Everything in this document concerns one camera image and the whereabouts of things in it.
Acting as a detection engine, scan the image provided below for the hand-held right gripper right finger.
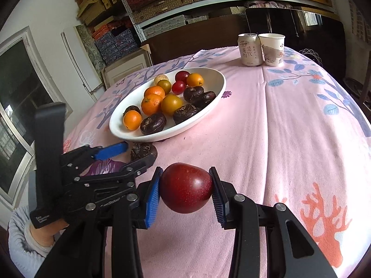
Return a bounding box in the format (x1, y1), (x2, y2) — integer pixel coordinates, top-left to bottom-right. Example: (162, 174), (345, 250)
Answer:
(208, 166), (338, 278)

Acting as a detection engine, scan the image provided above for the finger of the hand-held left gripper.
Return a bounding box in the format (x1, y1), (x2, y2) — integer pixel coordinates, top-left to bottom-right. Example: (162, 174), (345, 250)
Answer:
(72, 152), (158, 190)
(61, 141), (129, 168)

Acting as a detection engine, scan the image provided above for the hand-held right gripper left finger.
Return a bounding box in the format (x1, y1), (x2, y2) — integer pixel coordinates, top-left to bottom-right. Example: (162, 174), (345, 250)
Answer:
(36, 166), (164, 278)

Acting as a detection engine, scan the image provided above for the orange mandarin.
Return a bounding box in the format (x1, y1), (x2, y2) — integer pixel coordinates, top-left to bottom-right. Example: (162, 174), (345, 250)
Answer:
(141, 95), (163, 116)
(123, 110), (143, 131)
(144, 86), (166, 99)

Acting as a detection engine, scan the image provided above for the large yellow-orange tomato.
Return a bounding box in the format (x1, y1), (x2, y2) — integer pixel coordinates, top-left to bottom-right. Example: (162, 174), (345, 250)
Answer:
(161, 94), (184, 115)

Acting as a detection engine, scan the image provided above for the white oval plate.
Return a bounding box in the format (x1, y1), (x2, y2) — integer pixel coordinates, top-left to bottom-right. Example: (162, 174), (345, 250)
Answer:
(109, 67), (227, 143)

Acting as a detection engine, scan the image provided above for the person's left forearm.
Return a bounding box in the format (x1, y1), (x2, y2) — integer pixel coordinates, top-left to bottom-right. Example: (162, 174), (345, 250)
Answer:
(8, 205), (70, 267)

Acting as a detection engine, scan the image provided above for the white framed window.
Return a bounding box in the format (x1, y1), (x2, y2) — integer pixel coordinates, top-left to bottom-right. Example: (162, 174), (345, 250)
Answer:
(0, 26), (73, 209)

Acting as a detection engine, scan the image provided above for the pink printed tablecloth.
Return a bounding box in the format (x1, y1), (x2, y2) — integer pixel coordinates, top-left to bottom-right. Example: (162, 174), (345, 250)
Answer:
(62, 45), (371, 278)

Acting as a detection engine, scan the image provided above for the framed board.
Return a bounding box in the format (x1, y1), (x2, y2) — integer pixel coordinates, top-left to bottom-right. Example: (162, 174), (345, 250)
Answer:
(101, 45), (153, 89)

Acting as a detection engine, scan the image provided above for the white door panel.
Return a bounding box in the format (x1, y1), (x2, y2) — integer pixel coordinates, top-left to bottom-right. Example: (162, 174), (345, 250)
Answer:
(61, 25), (102, 102)

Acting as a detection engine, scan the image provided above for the dark red cherry tomato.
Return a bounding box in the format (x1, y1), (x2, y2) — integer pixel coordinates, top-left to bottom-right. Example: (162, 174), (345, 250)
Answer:
(175, 71), (191, 84)

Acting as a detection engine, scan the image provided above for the orange cherry tomato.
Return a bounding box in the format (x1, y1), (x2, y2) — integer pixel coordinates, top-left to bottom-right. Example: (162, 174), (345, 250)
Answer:
(186, 73), (204, 88)

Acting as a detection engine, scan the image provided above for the stack of blue patterned boxes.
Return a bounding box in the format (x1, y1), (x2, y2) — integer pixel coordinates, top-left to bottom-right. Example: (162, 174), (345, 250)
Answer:
(93, 23), (142, 64)

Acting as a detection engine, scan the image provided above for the stack of orange boxes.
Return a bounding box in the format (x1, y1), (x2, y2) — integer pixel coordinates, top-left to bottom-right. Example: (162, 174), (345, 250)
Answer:
(91, 16), (137, 39)

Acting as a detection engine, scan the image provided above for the dark wooden cabinet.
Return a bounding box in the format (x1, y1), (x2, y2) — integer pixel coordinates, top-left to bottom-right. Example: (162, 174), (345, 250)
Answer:
(141, 14), (250, 64)

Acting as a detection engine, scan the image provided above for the stack of olive boxes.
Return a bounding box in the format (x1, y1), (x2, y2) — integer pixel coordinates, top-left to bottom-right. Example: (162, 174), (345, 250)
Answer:
(75, 0), (119, 25)

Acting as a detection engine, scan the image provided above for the white drink can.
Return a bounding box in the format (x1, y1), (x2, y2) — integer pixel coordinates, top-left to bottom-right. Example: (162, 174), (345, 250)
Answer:
(238, 33), (263, 66)

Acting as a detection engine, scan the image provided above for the white paper cup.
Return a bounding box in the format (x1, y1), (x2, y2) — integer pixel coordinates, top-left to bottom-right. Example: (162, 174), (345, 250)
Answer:
(258, 33), (286, 67)

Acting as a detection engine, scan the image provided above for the dark wooden chair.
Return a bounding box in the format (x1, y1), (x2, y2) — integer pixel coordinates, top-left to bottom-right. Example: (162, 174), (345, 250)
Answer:
(345, 75), (371, 105)

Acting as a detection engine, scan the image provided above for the black glossy chair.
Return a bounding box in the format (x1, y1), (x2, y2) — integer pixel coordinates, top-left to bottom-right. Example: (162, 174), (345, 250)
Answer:
(245, 6), (299, 48)

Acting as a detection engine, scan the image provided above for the white metal shelving unit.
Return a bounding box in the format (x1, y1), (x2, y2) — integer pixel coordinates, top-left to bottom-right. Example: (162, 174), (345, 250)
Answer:
(110, 0), (339, 39)

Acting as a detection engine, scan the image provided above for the patterned curtain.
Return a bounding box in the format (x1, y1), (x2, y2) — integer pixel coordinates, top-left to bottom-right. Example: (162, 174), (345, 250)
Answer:
(346, 0), (371, 64)

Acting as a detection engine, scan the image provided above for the wire basket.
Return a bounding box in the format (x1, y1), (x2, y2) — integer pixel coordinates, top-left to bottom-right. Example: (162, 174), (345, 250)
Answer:
(298, 48), (322, 64)

